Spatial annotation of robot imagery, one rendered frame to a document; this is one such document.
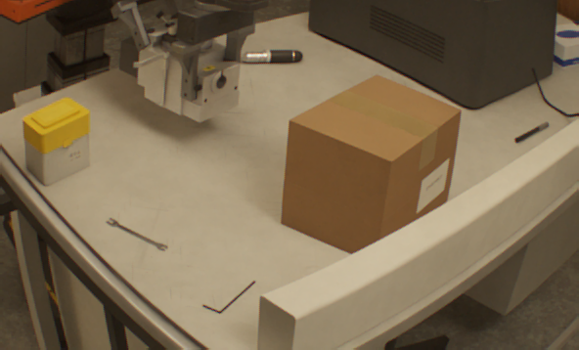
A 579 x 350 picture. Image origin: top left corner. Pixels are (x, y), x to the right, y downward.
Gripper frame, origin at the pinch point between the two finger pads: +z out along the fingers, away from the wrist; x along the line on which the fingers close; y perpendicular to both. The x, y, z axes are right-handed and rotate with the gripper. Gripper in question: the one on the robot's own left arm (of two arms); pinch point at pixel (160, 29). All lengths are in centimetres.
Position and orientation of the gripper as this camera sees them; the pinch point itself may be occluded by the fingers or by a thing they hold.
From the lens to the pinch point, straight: 161.9
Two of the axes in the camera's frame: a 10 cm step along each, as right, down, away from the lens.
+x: 6.5, -3.1, 6.9
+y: 6.3, -2.9, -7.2
